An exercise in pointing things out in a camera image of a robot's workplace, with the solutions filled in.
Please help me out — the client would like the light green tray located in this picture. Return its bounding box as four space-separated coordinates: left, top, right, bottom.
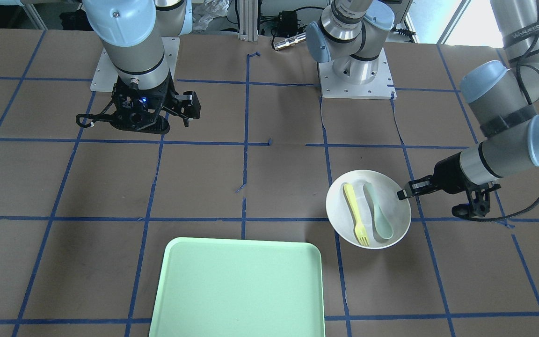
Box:
148 237 326 337

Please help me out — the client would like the black electronics box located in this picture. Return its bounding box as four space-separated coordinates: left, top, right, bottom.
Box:
277 10 298 36

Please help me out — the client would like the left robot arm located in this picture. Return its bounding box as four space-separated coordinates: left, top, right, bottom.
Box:
305 0 539 222

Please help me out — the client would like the silver flashlight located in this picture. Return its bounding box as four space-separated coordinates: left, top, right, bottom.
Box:
272 32 306 51

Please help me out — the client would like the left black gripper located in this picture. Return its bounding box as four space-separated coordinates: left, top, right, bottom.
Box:
396 155 501 220

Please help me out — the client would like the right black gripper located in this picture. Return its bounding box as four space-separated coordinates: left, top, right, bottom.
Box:
76 75 202 135

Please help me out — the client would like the white round plate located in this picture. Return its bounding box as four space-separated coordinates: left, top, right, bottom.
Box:
325 170 412 249

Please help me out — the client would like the aluminium frame post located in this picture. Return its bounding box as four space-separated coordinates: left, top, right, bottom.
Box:
237 0 258 43

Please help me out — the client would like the pale green plastic spoon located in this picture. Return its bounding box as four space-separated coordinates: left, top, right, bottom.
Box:
364 182 394 240

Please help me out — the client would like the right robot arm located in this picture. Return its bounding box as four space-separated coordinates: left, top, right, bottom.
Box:
60 0 201 135

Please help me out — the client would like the yellow plastic fork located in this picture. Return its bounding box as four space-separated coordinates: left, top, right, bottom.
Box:
342 183 369 247

